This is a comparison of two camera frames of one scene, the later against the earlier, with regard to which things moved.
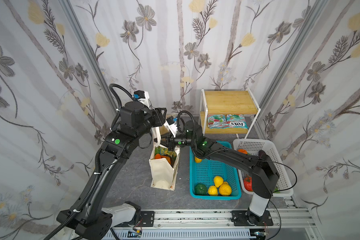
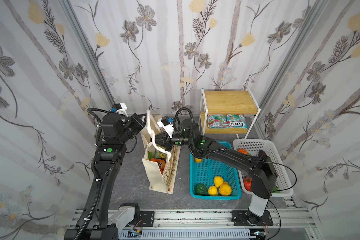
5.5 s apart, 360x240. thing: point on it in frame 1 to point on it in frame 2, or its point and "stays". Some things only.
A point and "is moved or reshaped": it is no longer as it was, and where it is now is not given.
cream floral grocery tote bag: [162, 175] is moved or reshaped
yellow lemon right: [218, 181] stays
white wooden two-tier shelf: [227, 102] stays
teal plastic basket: [205, 172] stays
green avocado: [200, 189] stays
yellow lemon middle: [212, 191] stays
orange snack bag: [158, 156] to [161, 162]
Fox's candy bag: [236, 121] stays
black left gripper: [160, 116] to [139, 122]
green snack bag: [163, 151] is moved or reshaped
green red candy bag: [217, 121] stays
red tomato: [248, 183] stays
